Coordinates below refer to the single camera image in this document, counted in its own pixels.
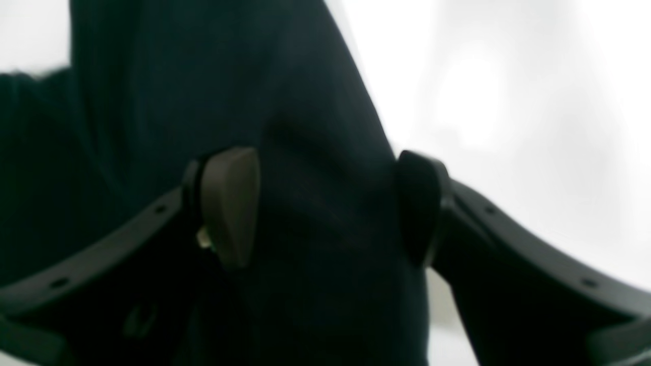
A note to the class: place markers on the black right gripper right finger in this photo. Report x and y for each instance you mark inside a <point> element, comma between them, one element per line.
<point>521,301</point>

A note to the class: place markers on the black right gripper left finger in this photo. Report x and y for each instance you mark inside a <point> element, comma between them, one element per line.
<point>127,299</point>

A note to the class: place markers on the black T-shirt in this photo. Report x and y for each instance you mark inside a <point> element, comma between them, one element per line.
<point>154,84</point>

